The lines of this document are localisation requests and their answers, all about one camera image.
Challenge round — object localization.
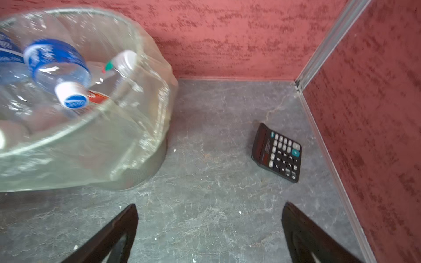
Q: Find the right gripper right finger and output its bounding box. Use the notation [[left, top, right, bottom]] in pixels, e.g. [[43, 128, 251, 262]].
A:
[[281, 202, 360, 263]]

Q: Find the square clear bottle green ring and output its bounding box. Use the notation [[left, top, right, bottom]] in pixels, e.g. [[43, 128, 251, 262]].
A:
[[88, 49, 138, 93]]

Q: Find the grey bin with plastic liner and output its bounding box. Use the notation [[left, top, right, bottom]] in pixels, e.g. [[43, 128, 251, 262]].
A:
[[1, 8, 178, 192]]

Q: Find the red white label water bottle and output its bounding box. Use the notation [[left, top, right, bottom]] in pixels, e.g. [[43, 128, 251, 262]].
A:
[[72, 91, 110, 116]]

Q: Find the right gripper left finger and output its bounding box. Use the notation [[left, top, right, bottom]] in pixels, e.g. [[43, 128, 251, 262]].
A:
[[63, 204, 139, 263]]

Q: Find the blue label bottle cap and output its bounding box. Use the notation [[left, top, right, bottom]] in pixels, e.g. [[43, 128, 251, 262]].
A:
[[1, 32, 30, 85]]

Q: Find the black calculator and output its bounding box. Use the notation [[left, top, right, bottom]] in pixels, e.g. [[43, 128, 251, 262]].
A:
[[251, 123, 303, 183]]

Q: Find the small blue label bottle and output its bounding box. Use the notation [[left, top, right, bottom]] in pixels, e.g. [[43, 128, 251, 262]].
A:
[[23, 38, 92, 110]]

